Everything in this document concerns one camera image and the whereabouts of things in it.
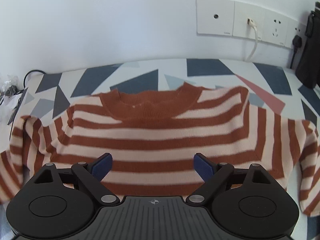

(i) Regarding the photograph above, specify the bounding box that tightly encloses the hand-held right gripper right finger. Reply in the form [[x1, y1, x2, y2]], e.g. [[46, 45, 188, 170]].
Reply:
[[185, 152, 273, 204]]

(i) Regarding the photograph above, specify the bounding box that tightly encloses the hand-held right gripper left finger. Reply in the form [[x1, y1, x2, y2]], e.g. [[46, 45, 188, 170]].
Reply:
[[32, 152, 121, 205]]

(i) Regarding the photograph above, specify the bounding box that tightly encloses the brown white striped sweater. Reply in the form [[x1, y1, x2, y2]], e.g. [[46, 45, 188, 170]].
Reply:
[[0, 81, 320, 217]]

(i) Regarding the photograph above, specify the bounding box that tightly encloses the geometric patterned tablecloth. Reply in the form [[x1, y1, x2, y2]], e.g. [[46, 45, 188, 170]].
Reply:
[[0, 58, 320, 240]]

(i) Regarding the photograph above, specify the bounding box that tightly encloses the black charger adapter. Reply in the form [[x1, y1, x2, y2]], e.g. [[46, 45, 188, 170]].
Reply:
[[4, 86, 19, 98]]

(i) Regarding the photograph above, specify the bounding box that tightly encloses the black power plug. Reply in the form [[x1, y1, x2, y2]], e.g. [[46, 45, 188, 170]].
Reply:
[[290, 35, 303, 69]]

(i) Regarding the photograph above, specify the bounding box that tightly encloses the black bottle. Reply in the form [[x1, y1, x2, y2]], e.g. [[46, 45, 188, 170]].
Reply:
[[295, 2, 320, 89]]

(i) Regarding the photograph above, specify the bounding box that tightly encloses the black usb cable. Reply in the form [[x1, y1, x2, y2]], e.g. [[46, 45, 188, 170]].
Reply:
[[23, 70, 48, 90]]

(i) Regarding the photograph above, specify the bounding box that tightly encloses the white wall cable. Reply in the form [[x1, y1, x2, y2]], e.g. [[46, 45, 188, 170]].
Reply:
[[245, 17, 259, 62]]

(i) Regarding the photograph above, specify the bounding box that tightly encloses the white coaxial wall outlet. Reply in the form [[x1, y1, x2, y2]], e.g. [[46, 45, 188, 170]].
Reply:
[[196, 0, 235, 35]]

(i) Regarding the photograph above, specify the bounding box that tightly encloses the white power wall socket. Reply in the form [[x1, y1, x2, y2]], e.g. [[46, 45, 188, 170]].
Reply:
[[262, 11, 290, 47], [286, 20, 310, 50]]

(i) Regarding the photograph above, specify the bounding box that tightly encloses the white network wall outlet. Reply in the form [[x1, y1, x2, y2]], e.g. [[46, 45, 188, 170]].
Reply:
[[233, 1, 265, 40]]

